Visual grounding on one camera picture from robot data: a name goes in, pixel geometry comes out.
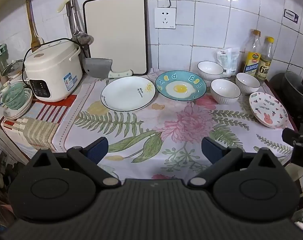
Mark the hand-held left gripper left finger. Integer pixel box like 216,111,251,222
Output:
26,137,122,188

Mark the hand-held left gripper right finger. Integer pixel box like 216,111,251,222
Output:
188,137,279,188

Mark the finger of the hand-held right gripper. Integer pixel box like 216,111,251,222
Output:
282,127,303,145

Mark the pink bunny print plate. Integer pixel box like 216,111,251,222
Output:
249,92,289,129

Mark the white ribbed bowl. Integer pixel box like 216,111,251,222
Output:
210,78,241,105
197,61,224,81
235,72,261,95

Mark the white plate with sun print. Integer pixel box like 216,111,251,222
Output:
101,76,156,112

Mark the teal fried egg plate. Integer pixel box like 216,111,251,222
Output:
155,70,207,102

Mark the black pot with lid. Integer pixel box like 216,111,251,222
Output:
269,71,303,120

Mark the floral tablecloth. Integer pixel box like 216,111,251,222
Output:
54,67,295,180

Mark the clear vinegar bottle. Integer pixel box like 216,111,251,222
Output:
255,37,275,81

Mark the white floral dish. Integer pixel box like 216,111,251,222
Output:
3,87,33,120

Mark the cooking wine bottle yellow label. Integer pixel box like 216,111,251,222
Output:
242,29,262,77

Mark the white plastic bag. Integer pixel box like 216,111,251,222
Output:
216,47,240,77

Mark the white rice cooker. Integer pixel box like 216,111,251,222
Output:
24,39,83,102

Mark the green plastic basket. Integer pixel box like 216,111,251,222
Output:
2,83,26,110

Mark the metal spoon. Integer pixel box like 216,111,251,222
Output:
71,0,94,46

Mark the metal ladle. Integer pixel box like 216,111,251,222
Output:
67,0,86,44

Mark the glass pot lid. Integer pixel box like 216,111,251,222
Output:
2,59,24,77

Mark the cream cutting board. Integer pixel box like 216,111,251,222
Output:
82,0,149,76

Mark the wooden spatula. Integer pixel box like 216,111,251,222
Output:
26,0,44,53

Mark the cleaver with cream handle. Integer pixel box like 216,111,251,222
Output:
83,57,134,79

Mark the black rice cooker cable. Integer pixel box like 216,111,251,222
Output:
22,39,91,83

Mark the blue wall sticker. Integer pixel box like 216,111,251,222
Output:
283,9,299,25

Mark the white wall socket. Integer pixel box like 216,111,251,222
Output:
154,7,177,29

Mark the cream handled utensil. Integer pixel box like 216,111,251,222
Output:
57,0,71,13

